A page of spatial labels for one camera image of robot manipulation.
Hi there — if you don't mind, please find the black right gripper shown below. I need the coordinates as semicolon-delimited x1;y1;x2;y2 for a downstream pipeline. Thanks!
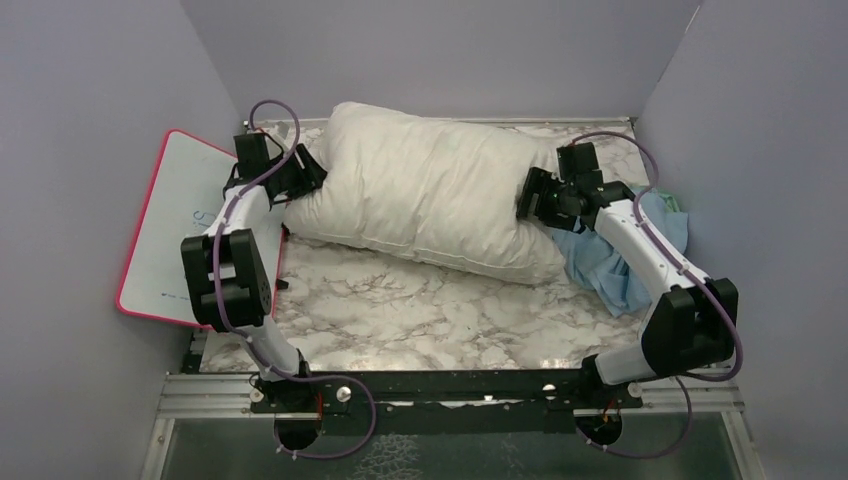
510;166;574;232

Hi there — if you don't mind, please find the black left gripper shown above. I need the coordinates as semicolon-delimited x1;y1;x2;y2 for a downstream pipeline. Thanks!
266;142;336;199

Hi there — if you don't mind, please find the white pillow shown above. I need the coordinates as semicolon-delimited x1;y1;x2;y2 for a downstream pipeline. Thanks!
283;102;565;284

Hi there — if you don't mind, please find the light blue pillowcase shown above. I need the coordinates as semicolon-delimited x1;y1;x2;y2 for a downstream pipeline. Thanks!
551;190;688;317

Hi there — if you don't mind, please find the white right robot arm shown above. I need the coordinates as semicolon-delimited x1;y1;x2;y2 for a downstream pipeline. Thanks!
516;137;744;407

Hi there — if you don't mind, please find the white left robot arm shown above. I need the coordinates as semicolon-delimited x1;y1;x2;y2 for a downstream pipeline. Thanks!
180;131;327;411

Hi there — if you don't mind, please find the green patterned cloth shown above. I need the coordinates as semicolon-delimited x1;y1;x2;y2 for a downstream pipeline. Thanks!
655;191;682;213

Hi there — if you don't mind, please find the pink framed whiteboard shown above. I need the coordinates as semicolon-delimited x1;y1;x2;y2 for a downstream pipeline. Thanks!
115;129;284;329

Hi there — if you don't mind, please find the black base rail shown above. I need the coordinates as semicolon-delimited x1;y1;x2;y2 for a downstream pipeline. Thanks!
249;369;643;436

